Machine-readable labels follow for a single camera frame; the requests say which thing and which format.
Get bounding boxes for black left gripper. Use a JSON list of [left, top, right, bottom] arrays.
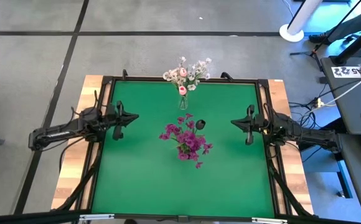
[[104, 100, 139, 141]]

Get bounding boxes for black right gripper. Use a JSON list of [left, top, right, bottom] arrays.
[[230, 105, 267, 146]]

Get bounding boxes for dark purple tulip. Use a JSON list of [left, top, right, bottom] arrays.
[[194, 119, 207, 138]]

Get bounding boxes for magenta flower bunch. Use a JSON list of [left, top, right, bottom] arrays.
[[158, 113, 200, 147], [176, 130, 214, 169]]

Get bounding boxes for white flower bunch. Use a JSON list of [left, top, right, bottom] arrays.
[[162, 56, 213, 83], [186, 73, 211, 92]]

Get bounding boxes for pink tulip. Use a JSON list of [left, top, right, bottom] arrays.
[[178, 85, 188, 105], [179, 67, 189, 86]]

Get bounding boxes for clear glass vase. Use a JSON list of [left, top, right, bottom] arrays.
[[178, 95, 189, 111]]

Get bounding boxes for grey desk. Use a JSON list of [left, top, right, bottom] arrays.
[[335, 133, 361, 212], [319, 55, 361, 136]]

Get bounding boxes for blue desk leg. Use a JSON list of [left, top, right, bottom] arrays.
[[329, 149, 354, 199]]

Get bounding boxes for white paper label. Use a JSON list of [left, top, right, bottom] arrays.
[[331, 65, 361, 78]]

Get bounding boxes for white standing pole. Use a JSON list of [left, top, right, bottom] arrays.
[[279, 0, 324, 43]]

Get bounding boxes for black desk support beam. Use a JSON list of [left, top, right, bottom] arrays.
[[331, 26, 361, 67]]

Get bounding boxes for person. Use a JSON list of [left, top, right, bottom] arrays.
[[307, 8, 361, 44]]

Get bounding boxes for silver frame bar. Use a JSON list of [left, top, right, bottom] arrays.
[[251, 217, 288, 224], [79, 213, 115, 222]]

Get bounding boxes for white cable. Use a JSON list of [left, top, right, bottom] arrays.
[[311, 67, 361, 113]]

